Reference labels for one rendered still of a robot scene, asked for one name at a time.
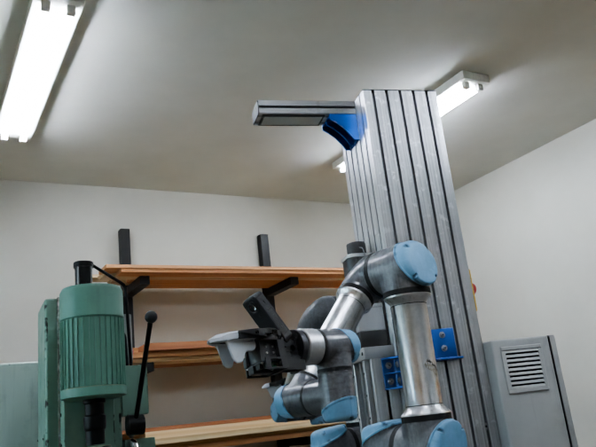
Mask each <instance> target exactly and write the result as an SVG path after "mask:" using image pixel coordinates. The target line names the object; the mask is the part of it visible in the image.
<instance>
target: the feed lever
mask: <svg viewBox="0 0 596 447"><path fill-rule="evenodd" d="M157 317H158V316H157V313H156V312H155V311H153V310H150V311H147V312H146V313H145V321H146V322H148V323H147V329H146V336H145V347H144V353H143V359H142V365H141V372H140V378H139V384H138V391H137V402H136V408H135V414H133V415H127V416H126V419H125V431H126V435H127V436H128V437H129V438H133V437H134V435H143V434H144V432H145V415H143V414H139V412H140V405H141V399H142V393H143V387H144V381H145V370H146V364H147V358H148V351H149V346H150V340H151V333H152V328H153V323H154V322H155V321H156V320H157Z"/></svg>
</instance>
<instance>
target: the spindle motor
mask: <svg viewBox="0 0 596 447"><path fill-rule="evenodd" d="M59 322H60V323H59V336H60V391H61V392H60V400H61V401H65V402H69V403H79V402H82V400H87V399H94V398H105V399H106V400H107V399H114V398H118V397H121V396H125V395H127V386H126V385H127V382H126V359H125V337H124V314H123V291H122V289H121V287H120V286H117V285H114V284H107V283H88V284H80V285H74V286H68V287H65V288H63V289H62V290H61V292H60V294H59Z"/></svg>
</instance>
